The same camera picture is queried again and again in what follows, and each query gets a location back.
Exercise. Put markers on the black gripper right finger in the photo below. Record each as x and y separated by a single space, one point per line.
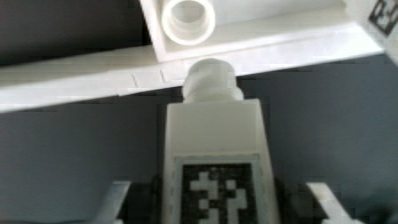
310 204

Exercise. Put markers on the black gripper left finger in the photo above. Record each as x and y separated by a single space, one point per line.
128 205

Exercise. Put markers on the white table leg with tag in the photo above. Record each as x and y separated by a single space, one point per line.
219 189

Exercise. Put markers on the white square tabletop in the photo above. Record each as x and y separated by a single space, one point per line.
205 27

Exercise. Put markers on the white table leg fragment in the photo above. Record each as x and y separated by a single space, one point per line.
375 15

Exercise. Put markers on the white front fence bar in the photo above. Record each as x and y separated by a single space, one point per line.
123 72

